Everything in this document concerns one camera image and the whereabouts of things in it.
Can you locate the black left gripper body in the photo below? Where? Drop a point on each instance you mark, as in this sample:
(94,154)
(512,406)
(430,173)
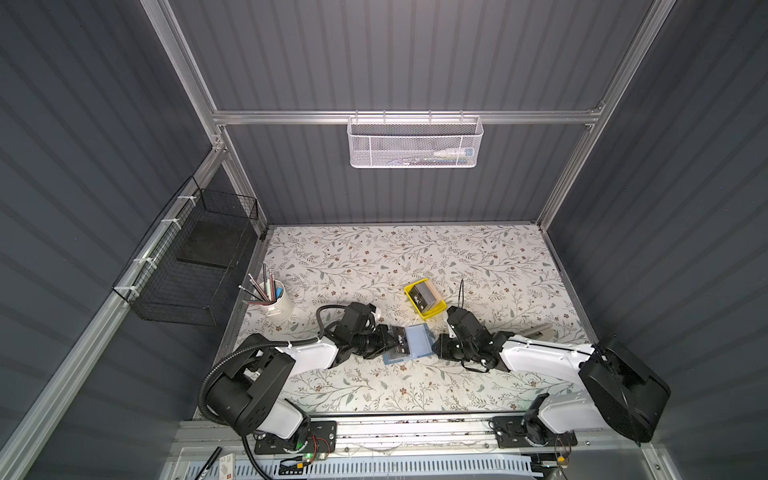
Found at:
(383,343)

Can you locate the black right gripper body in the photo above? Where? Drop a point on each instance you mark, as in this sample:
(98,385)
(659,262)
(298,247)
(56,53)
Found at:
(450,349)

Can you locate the blue leather card holder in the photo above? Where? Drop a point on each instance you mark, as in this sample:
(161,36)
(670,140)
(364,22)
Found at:
(420,340)

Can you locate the yellow plastic card tray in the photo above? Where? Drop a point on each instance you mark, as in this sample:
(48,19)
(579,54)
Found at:
(439,308)

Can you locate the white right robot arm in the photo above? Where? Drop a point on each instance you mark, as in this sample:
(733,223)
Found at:
(614,388)

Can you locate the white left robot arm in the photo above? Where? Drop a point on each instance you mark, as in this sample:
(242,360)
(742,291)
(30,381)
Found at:
(244,389)

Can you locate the white pen cup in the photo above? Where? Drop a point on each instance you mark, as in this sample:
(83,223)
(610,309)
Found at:
(282,308)

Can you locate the pens in cup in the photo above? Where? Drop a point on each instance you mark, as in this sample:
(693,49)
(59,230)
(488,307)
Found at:
(265,292)

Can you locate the white tube in basket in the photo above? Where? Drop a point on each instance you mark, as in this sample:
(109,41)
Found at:
(445,156)

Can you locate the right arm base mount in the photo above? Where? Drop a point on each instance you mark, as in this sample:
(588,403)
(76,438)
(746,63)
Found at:
(514,431)

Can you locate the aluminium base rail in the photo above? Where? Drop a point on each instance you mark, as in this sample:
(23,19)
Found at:
(406,433)

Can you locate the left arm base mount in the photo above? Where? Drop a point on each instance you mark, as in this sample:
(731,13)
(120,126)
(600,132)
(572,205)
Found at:
(315,436)

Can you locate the black wire mesh basket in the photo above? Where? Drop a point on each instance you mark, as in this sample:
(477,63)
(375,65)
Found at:
(195,261)

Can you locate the white wire mesh basket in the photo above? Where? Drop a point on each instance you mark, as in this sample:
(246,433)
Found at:
(388,141)

